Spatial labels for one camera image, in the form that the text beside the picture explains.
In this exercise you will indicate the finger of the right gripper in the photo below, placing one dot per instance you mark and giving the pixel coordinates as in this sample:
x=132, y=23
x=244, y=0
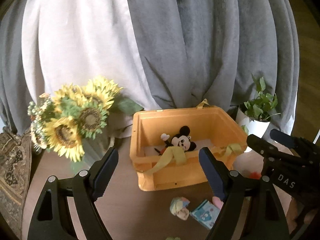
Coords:
x=269, y=152
x=301, y=146

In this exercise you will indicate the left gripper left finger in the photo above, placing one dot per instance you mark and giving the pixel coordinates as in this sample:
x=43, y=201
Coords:
x=87, y=187

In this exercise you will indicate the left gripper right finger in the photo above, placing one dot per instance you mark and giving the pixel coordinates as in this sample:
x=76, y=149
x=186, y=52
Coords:
x=228, y=186

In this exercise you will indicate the pink white powder puff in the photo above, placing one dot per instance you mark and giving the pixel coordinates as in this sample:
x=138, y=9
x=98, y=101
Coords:
x=217, y=202

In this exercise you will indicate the blue cartoon tissue pack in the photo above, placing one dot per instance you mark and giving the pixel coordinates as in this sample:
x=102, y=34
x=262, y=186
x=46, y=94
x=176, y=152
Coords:
x=206, y=214

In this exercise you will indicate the colourful scarf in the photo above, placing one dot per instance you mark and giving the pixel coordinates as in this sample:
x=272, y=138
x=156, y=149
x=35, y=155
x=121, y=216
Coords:
x=179, y=208

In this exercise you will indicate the Mickey Mouse plush toy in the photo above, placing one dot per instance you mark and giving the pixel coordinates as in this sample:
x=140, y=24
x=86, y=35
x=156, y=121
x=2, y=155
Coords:
x=182, y=139

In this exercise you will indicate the person's right hand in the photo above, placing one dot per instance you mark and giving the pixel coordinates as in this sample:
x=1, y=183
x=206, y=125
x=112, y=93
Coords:
x=295, y=209

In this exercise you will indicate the white curved floor lamp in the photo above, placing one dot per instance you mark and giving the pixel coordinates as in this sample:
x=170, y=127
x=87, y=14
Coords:
x=316, y=137

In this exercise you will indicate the white plant pot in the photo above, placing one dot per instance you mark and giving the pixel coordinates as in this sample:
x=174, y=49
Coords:
x=249, y=125

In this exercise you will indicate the grey ribbed vase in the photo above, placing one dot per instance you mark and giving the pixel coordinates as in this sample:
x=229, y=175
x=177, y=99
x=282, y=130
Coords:
x=94, y=150

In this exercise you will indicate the green potted plant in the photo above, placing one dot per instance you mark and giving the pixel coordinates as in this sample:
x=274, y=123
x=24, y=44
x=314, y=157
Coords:
x=263, y=106

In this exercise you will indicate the sunflower bouquet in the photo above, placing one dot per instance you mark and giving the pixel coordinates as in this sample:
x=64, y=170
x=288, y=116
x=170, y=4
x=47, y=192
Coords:
x=62, y=120

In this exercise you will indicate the orange plastic storage crate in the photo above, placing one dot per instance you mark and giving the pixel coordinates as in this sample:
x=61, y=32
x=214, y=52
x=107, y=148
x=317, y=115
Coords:
x=210, y=126

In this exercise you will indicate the patterned brown rug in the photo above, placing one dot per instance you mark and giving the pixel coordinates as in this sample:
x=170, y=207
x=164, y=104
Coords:
x=15, y=177

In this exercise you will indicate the grey curtain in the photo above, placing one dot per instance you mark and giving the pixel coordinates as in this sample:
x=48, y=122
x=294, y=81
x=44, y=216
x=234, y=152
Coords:
x=191, y=50

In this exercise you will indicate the beige curtain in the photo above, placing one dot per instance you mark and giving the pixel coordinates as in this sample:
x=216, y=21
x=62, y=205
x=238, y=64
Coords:
x=72, y=41

